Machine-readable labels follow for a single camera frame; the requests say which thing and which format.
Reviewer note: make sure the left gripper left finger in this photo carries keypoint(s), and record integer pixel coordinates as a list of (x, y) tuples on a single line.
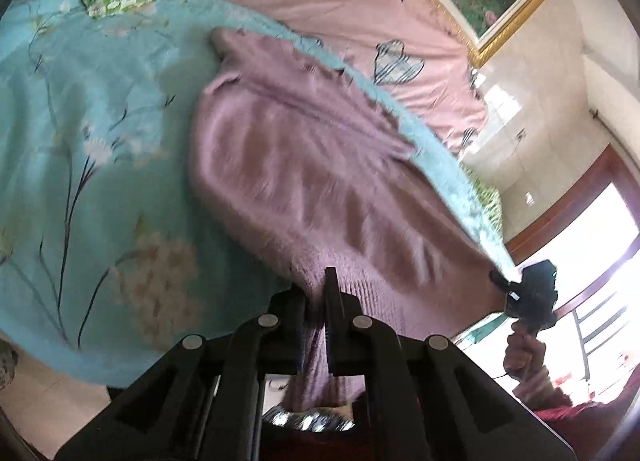
[(203, 399)]

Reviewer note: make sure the person's right hand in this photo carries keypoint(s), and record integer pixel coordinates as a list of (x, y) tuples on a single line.
[(524, 356)]

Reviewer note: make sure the green patterned cloth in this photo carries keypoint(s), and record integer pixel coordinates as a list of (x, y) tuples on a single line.
[(488, 196)]

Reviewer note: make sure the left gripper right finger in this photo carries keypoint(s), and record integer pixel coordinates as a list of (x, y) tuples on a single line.
[(427, 400)]

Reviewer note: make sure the turquoise floral quilt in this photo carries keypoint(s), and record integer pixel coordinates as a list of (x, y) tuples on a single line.
[(108, 255)]

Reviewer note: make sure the dark red wooden window frame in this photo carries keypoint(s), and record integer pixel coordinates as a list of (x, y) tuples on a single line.
[(609, 168)]

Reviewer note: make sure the pink heart-patterned duvet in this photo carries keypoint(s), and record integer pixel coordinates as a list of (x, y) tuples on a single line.
[(407, 47)]

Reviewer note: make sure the mauve knit sweater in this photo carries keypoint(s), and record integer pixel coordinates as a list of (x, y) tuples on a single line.
[(307, 172)]

